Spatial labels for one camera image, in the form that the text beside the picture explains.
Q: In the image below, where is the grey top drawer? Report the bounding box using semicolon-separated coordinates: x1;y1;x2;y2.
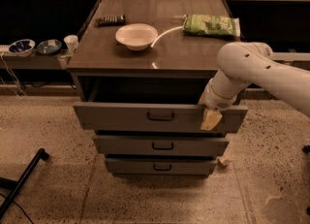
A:
72;101;249;135

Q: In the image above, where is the crumpled paper scrap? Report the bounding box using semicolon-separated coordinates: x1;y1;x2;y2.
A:
218;157;232;168

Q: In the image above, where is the white paper cup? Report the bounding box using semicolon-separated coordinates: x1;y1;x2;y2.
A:
64;35;78;53

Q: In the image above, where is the white cable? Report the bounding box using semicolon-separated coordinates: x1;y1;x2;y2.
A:
0;52;27;97

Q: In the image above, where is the low grey side shelf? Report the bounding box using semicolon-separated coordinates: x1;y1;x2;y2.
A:
0;49;72;70

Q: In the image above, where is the black chair leg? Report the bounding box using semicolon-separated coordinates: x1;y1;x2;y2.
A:
0;148;49;219

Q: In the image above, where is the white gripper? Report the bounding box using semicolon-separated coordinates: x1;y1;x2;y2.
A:
199;79;237;131

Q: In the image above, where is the green chip bag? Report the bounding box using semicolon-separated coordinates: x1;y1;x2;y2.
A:
183;15;241;37

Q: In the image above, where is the blue patterned bowl left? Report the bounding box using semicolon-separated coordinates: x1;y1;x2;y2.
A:
9;39;35;57

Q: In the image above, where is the white bowl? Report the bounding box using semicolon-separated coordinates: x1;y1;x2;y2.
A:
115;23;158;51

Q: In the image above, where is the grey drawer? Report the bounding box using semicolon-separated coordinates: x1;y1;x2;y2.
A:
105;158;216;176
72;101;249;135
93;135;229;156

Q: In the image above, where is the dark snack bar pack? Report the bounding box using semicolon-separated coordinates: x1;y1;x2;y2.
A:
96;15;126;27

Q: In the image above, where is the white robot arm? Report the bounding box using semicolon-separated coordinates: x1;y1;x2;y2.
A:
199;42;310;131

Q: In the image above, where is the grey middle drawer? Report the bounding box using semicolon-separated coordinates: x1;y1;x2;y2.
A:
93;135;229;156

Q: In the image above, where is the blue patterned bowl right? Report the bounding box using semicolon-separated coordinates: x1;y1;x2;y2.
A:
36;39;62;55

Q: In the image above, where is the grey bottom drawer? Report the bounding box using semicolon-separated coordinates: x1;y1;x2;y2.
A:
105;158;216;176

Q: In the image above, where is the blue patterned bowl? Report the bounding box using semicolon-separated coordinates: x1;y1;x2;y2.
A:
36;39;62;55
9;39;35;57

